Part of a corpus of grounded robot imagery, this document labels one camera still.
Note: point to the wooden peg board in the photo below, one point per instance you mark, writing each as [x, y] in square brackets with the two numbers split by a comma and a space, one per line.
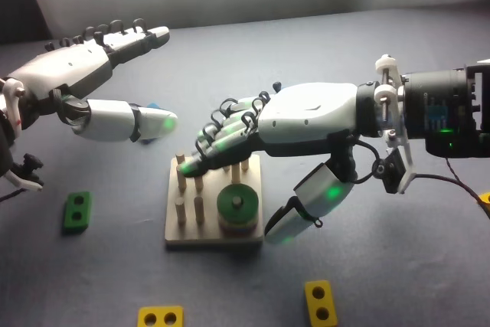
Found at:
[203, 235]

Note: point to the green two-hole block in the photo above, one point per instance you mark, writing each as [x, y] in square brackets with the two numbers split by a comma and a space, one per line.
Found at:
[78, 208]

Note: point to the grey table cloth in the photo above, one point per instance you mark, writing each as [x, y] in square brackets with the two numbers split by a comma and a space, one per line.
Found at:
[383, 265]

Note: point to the yellow two-hole block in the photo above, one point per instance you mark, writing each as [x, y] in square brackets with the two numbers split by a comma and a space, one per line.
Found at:
[160, 311]
[319, 301]

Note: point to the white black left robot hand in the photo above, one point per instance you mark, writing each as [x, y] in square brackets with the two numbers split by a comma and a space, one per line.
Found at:
[69, 68]

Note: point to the stack of coloured rings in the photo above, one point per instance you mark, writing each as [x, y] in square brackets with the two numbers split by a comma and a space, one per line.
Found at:
[226, 204]

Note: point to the blue four-hole square block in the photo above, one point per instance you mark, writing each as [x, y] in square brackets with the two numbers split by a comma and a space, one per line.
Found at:
[154, 105]

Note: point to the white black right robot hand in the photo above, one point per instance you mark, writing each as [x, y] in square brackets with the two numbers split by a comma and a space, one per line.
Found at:
[306, 112]

